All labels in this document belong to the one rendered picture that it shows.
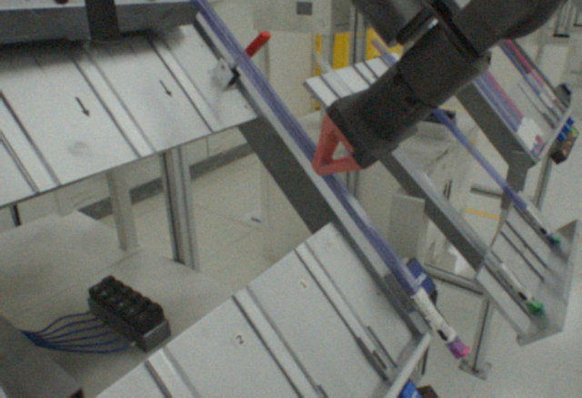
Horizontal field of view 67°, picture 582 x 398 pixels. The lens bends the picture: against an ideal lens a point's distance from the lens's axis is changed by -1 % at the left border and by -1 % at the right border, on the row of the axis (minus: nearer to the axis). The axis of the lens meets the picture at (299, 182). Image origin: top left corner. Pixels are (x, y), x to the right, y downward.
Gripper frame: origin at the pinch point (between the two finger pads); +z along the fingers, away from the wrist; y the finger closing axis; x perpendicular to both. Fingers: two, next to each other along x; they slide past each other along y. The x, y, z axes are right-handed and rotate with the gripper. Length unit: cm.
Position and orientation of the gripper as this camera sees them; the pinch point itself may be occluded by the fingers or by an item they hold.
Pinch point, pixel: (323, 164)
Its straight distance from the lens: 49.7
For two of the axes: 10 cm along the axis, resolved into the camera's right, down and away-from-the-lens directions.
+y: -5.9, 3.3, -7.3
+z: -5.6, 4.8, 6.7
